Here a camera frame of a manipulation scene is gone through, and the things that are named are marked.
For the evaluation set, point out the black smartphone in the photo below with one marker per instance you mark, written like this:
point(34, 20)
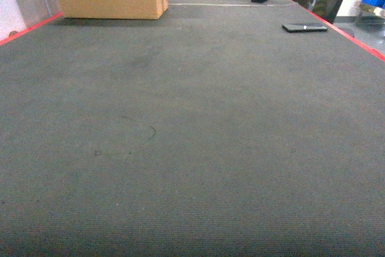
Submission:
point(304, 28)

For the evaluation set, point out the steel shelf rack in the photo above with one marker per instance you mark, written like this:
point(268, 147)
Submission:
point(373, 7)

